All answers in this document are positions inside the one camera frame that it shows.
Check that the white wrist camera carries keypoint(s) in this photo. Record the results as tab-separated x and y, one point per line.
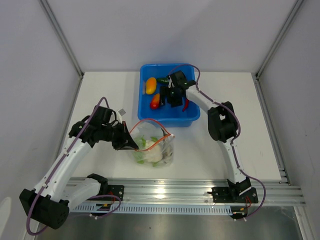
170	84
119	114

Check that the red toy chili pepper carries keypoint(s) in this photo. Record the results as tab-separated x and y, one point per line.
186	104

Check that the aluminium front rail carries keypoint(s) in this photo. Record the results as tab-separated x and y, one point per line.
195	192

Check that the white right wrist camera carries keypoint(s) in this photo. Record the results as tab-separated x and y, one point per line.
170	84

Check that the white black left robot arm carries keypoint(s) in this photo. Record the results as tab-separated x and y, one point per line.
49	203

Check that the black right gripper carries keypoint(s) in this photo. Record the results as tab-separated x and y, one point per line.
163	91

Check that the blue plastic bin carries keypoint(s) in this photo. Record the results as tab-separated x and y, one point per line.
168	116

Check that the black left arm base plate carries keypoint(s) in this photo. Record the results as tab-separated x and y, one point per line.
116	190

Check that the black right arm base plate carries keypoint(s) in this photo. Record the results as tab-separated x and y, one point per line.
225	195

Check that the aluminium frame post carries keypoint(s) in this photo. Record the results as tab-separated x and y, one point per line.
289	20
48	11

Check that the clear orange-zipper zip bag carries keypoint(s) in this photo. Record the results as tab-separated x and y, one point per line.
155	144

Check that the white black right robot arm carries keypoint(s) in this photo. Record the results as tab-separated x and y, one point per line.
222	123

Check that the red orange toy mango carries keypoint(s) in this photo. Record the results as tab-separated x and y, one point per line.
155	102

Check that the yellow orange toy mango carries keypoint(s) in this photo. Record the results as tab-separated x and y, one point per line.
150	86

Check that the white toy cauliflower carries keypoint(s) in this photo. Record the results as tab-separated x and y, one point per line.
153	154

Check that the right aluminium frame post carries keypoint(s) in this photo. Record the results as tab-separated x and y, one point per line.
289	20

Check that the white slotted cable duct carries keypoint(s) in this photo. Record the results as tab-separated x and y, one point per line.
161	209

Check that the grey toy fish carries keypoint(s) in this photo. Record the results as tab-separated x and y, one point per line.
167	154

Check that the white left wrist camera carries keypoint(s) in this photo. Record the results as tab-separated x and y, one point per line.
119	114

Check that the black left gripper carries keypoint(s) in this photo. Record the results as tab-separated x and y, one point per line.
125	141

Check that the left aluminium frame post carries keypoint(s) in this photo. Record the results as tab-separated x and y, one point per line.
48	11

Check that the dark green toy cucumber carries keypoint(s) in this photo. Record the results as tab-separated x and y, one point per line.
163	80

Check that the green toy lettuce leaf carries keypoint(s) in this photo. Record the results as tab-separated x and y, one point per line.
141	142

